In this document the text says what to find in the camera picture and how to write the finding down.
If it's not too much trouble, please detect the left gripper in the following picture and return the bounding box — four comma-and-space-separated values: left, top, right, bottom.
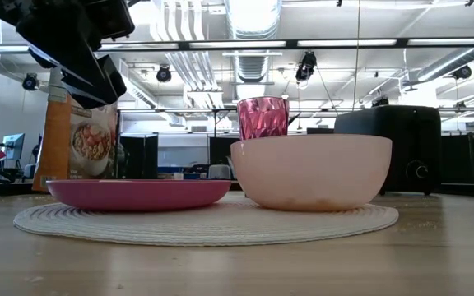
0, 0, 136, 110

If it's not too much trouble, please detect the orange pumpkin cereal box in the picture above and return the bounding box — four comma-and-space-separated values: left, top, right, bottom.
31, 67, 119, 193

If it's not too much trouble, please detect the magenta plastic plate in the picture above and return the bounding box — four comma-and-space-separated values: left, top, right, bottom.
45, 178, 232, 213

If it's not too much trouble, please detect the pink faceted cup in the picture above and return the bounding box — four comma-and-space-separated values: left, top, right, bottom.
236, 96, 290, 141

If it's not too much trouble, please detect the round white woven placemat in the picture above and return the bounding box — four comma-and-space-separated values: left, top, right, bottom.
13, 192, 400, 247

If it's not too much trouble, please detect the pale pink plastic bowl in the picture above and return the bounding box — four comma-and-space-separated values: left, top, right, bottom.
230, 133, 393, 213

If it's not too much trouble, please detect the black partition screen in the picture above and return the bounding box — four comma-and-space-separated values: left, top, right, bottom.
209, 136, 240, 165
118, 133, 159, 180

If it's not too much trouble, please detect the background computer monitor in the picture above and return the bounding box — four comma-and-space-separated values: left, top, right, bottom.
1, 132, 26, 161

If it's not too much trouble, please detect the grey chair back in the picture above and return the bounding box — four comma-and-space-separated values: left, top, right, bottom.
208, 164, 232, 180

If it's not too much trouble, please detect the black two-slot toaster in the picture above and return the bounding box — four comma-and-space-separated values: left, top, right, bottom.
334, 104, 443, 197

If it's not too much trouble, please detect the silver ceiling air duct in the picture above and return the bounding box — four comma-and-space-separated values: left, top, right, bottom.
225, 0, 283, 99

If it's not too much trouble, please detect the black hanging overhead camera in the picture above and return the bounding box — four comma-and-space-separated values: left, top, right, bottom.
295, 51, 318, 90

